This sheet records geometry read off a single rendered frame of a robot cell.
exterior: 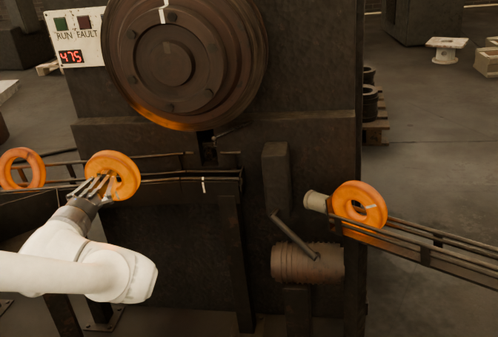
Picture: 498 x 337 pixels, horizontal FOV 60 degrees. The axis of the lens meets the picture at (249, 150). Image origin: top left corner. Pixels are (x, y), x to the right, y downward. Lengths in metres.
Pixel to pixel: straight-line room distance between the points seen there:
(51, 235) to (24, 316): 1.26
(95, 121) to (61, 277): 0.85
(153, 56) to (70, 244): 0.50
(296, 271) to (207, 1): 0.80
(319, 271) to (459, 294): 0.84
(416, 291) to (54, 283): 1.53
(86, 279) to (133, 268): 0.14
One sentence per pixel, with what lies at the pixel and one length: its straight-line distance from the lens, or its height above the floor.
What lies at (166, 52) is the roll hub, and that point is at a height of 1.15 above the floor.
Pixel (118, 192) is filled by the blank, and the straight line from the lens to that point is 1.28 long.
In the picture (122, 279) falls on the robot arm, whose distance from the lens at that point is 0.93.
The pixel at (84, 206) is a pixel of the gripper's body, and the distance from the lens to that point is 1.11.
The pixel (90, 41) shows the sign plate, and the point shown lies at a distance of 1.49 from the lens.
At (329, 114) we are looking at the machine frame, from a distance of 1.36.
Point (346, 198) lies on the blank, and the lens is 1.20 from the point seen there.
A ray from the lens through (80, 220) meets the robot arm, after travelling 1.07.
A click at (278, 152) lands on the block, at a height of 0.80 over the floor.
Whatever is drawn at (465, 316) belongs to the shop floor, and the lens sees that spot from 1.96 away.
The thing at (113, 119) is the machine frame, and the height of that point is 0.87.
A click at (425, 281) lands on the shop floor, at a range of 2.06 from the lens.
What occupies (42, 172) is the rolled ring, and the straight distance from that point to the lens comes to 1.72.
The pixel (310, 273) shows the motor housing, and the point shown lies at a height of 0.48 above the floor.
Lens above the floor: 1.41
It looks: 27 degrees down
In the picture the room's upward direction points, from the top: 7 degrees counter-clockwise
